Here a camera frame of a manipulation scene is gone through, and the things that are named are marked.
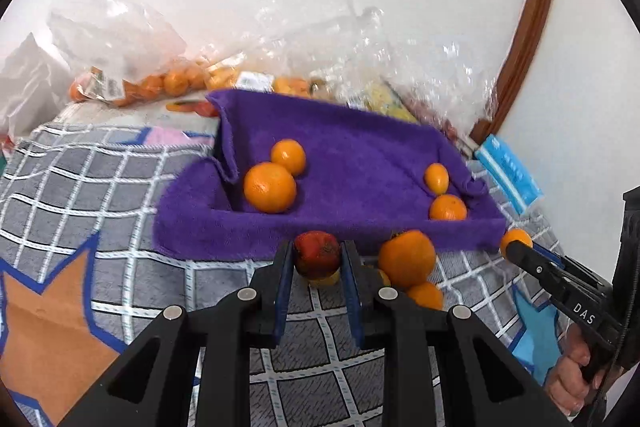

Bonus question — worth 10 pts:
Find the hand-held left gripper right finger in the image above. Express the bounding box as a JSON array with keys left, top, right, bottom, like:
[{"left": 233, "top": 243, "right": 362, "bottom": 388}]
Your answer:
[{"left": 340, "top": 239, "right": 576, "bottom": 427}]

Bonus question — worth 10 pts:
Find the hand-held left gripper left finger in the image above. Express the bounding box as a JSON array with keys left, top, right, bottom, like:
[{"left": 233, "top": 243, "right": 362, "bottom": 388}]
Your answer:
[{"left": 57, "top": 239, "right": 296, "bottom": 427}]

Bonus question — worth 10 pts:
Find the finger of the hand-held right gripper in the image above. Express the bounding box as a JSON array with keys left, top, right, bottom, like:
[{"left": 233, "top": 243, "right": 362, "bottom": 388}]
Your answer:
[
  {"left": 532, "top": 244, "right": 608, "bottom": 290},
  {"left": 507, "top": 243, "right": 586, "bottom": 303}
]

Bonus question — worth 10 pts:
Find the red tomato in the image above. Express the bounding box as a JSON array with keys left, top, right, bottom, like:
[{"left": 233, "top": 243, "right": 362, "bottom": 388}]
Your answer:
[{"left": 293, "top": 231, "right": 343, "bottom": 279}]

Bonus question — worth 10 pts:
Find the small yellowish mandarin orange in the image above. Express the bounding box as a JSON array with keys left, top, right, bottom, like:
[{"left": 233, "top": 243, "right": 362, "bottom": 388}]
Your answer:
[{"left": 500, "top": 228, "right": 534, "bottom": 256}]

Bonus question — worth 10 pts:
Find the large stemmed mandarin orange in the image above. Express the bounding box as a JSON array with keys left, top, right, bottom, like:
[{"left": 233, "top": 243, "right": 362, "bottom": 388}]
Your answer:
[{"left": 378, "top": 229, "right": 437, "bottom": 290}]

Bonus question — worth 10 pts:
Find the purple towel lined tray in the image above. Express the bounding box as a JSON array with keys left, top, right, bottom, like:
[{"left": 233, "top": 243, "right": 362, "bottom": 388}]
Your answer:
[{"left": 152, "top": 89, "right": 508, "bottom": 260}]

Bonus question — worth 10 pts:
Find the oval mandarin orange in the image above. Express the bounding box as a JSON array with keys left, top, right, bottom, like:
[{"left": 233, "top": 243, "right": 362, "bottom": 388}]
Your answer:
[{"left": 424, "top": 163, "right": 450, "bottom": 196}]

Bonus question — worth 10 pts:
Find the person's right hand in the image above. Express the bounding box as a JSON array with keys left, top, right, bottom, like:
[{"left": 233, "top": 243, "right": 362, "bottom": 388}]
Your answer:
[{"left": 545, "top": 322, "right": 608, "bottom": 418}]

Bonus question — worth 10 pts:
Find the blue tissue pack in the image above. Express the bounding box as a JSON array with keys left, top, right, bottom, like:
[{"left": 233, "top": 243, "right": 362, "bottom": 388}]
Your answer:
[{"left": 475, "top": 134, "right": 543, "bottom": 214}]

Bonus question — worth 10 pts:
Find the small orange red object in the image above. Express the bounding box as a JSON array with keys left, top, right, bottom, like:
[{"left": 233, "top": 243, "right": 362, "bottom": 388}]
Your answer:
[{"left": 166, "top": 99, "right": 219, "bottom": 118}]

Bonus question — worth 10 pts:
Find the grey checkered blanket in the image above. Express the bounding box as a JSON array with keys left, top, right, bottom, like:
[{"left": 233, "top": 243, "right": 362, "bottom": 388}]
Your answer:
[{"left": 0, "top": 122, "right": 621, "bottom": 427}]

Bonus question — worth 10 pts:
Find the clear bag of red fruit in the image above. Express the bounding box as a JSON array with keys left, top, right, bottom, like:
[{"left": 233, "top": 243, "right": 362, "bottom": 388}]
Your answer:
[{"left": 390, "top": 27, "right": 501, "bottom": 142}]

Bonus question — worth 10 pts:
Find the labelled clear bag of mandarins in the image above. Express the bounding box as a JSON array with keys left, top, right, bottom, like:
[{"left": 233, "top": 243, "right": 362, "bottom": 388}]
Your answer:
[{"left": 205, "top": 0, "right": 386, "bottom": 100}]

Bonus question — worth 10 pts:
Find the pale printed bed sheet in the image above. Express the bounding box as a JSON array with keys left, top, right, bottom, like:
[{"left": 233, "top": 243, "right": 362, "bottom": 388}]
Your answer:
[{"left": 50, "top": 99, "right": 221, "bottom": 132}]

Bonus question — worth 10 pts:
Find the small clear bag of mandarins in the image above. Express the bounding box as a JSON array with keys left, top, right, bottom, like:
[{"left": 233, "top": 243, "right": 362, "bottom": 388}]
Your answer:
[{"left": 47, "top": 0, "right": 208, "bottom": 108}]

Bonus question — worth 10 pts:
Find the white plastic bag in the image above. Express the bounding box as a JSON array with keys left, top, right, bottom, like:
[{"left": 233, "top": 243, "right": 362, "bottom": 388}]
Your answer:
[{"left": 0, "top": 32, "right": 73, "bottom": 138}]

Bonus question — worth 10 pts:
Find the brown wooden door frame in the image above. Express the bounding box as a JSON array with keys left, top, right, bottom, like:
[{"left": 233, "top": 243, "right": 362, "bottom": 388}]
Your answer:
[{"left": 467, "top": 0, "right": 561, "bottom": 148}]

